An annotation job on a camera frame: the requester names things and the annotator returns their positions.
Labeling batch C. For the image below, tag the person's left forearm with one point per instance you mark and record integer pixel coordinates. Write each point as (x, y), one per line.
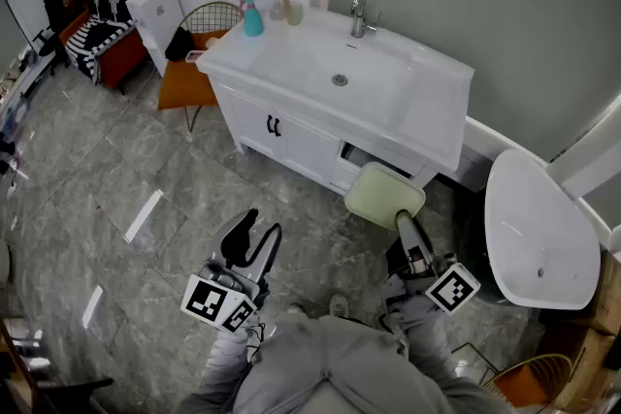
(228, 363)

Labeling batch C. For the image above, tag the white freestanding basin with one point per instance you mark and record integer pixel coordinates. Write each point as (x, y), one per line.
(538, 232)

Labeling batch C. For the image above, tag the pale green plastic tray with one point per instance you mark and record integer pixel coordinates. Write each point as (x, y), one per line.
(383, 194)

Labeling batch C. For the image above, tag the pink slotted tray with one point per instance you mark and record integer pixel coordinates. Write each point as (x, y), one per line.
(194, 56)

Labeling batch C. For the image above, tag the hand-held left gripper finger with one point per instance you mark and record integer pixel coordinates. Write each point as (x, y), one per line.
(266, 252)
(238, 237)

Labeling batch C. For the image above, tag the chrome sink drain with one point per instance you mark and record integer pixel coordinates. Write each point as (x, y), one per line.
(340, 80)

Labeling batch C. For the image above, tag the white sink vanity cabinet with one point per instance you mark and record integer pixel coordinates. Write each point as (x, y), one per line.
(310, 58)

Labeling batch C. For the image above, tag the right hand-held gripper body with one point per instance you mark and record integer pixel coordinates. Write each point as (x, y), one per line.
(451, 288)

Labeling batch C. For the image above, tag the person's shoe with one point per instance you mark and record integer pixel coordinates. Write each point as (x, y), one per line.
(338, 305)

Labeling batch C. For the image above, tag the white water dispenser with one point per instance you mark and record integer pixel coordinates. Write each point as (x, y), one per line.
(157, 22)

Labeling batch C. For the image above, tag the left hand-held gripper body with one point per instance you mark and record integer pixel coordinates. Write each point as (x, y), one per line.
(213, 300)

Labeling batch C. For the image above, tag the black cloth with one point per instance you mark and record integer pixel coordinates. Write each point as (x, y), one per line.
(178, 44)

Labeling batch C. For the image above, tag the black office chair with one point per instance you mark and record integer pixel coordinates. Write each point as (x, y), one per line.
(52, 22)

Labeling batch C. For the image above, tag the black white striped blanket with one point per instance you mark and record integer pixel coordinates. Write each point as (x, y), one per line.
(92, 39)

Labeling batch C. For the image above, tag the cream rounded square dish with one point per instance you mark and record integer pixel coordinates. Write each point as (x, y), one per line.
(211, 42)

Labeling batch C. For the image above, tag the person's grey jacket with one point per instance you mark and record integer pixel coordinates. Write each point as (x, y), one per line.
(339, 368)

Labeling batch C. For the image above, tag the chrome faucet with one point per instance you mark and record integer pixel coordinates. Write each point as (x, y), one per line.
(359, 14)

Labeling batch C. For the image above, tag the orange sofa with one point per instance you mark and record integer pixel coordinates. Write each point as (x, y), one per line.
(123, 58)

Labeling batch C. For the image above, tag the person's right forearm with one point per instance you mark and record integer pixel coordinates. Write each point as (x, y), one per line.
(427, 339)

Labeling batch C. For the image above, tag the teal spray bottle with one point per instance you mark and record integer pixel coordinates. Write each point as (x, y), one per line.
(252, 22)

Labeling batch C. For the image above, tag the small pink glass bottle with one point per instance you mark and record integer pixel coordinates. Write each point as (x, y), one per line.
(276, 10)

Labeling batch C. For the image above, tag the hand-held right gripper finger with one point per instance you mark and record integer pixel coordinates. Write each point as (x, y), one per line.
(412, 237)

